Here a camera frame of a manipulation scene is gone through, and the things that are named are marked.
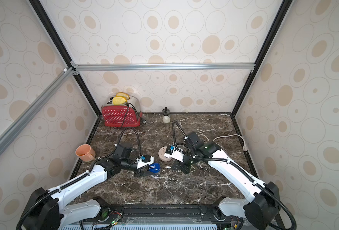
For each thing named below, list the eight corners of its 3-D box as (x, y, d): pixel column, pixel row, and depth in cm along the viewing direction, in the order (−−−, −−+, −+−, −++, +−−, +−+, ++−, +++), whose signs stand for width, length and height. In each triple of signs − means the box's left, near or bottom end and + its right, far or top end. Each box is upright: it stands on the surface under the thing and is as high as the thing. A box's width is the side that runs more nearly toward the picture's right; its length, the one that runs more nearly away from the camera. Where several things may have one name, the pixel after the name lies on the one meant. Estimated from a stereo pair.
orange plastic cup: (80, 162, 94) (72, 155, 87) (85, 151, 100) (78, 143, 92) (96, 162, 94) (89, 155, 87) (100, 151, 100) (94, 143, 92)
